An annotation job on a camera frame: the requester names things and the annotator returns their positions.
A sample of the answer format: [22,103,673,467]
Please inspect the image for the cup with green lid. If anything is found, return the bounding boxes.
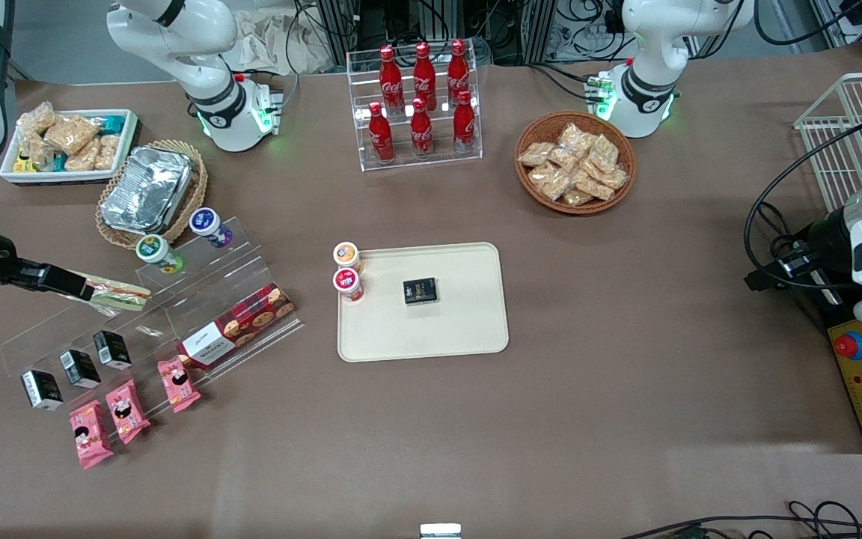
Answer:
[135,234,186,275]

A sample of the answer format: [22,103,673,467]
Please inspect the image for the triangle sandwich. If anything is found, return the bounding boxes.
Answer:
[64,274,153,313]

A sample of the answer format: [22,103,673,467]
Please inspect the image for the clear acrylic bottle rack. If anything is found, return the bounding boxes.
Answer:
[346,37,484,173]

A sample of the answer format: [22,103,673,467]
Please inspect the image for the aluminium frame rack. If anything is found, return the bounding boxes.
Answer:
[315,0,551,67]

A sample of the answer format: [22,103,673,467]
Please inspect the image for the red cola bottle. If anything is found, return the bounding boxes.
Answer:
[379,45,405,115]
[413,41,437,112]
[409,97,434,159]
[447,39,471,106]
[453,91,477,154]
[368,102,395,164]

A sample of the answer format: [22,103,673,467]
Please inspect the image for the red cookie box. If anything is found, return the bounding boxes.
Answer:
[179,282,296,369]

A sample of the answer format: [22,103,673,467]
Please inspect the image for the round brown wicker basket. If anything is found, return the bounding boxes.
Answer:
[514,111,638,216]

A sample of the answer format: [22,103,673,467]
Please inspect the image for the black floor cables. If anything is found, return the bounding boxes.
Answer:
[618,500,862,539]

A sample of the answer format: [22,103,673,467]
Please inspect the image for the purple lid cup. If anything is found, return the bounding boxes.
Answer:
[189,207,234,249]

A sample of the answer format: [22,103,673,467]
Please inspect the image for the stack of foil trays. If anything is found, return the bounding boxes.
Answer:
[100,145,195,233]

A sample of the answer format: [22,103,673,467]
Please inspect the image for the white wire basket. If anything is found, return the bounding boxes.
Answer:
[793,72,862,214]

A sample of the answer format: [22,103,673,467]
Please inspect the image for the beige plastic tray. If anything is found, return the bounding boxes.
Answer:
[337,242,510,363]

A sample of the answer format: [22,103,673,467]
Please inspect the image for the small black box white label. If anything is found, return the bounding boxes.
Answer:
[93,330,133,371]
[21,369,64,412]
[60,349,102,389]

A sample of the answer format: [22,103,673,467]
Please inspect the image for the crumpled beige cloth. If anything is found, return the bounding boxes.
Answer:
[236,7,342,76]

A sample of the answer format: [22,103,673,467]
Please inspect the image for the cup with red lid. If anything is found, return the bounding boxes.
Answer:
[332,267,366,303]

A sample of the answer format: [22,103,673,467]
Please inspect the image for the cup with orange lid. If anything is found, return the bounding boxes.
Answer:
[332,241,363,272]

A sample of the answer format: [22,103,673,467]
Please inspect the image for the white rectangular bin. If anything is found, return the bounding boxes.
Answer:
[0,109,140,186]

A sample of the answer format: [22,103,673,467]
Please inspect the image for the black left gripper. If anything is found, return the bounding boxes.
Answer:
[744,210,855,294]

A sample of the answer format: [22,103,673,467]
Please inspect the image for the pink snack packet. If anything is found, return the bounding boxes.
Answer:
[106,379,152,445]
[157,356,201,414]
[69,400,114,470]

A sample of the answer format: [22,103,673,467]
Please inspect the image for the clear acrylic stepped shelf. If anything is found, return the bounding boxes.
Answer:
[0,216,306,411]

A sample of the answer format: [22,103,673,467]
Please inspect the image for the small black box gold print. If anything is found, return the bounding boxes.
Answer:
[403,277,440,306]

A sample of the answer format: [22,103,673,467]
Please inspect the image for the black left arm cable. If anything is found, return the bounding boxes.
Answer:
[744,120,862,293]

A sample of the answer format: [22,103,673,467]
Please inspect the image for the oval light wicker basket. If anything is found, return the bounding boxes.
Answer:
[95,139,209,251]

